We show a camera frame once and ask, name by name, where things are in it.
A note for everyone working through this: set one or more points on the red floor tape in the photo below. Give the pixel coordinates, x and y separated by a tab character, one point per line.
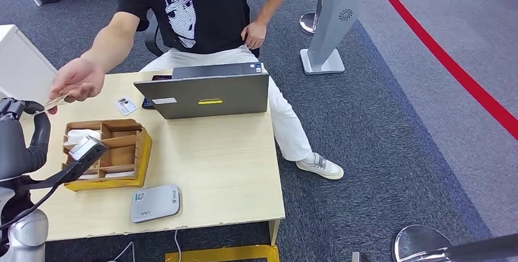
469	76

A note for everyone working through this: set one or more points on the chrome stanchion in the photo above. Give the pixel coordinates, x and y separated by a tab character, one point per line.
308	23

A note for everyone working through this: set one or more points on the person's right forearm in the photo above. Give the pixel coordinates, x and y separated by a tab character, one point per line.
113	39

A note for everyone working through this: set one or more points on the grey kiosk stand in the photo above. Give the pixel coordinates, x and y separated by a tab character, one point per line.
334	21

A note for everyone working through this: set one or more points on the grey laptop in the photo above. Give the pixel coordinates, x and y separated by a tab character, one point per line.
210	96

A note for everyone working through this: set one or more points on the pale sneaker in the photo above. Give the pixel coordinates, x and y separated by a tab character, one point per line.
323	169

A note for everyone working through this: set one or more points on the person's left hand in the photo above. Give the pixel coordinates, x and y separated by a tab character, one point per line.
254	35

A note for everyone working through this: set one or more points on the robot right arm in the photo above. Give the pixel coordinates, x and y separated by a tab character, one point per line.
421	244

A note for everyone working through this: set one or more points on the person's right hand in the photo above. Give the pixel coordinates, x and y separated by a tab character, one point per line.
79	80

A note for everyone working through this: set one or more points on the grey card reader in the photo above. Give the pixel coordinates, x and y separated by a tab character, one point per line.
156	203

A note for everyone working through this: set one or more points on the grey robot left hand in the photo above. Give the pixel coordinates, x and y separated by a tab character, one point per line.
16	151

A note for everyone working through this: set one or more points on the white cabinet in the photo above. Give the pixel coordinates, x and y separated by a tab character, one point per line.
22	70

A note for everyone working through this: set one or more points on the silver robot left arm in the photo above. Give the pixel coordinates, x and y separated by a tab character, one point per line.
28	236

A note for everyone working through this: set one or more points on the person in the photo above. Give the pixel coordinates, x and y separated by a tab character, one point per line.
226	13

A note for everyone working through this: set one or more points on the yellow floor tape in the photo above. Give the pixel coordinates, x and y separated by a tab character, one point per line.
222	254

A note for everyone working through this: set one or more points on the white crumpled paper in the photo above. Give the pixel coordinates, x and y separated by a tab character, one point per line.
81	135

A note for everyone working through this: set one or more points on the black smartphone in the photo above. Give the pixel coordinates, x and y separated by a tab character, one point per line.
162	77

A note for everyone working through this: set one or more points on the white ID card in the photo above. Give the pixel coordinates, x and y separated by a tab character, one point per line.
126	106

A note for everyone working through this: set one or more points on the pale wooden desk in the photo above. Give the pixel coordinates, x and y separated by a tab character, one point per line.
222	163

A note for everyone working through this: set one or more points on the tan room key card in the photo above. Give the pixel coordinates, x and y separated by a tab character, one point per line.
54	103

